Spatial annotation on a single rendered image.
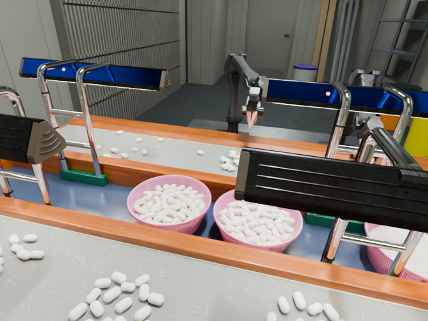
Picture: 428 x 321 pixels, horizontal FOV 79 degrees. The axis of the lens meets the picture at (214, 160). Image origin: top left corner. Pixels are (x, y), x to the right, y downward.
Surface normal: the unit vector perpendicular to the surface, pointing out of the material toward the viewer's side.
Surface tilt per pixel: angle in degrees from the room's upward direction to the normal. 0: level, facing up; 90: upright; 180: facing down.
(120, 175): 90
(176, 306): 0
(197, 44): 90
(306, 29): 90
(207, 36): 90
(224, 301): 0
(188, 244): 0
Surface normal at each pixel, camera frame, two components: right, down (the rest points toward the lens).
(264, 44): -0.21, 0.46
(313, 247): 0.04, -0.87
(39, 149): 0.97, 0.15
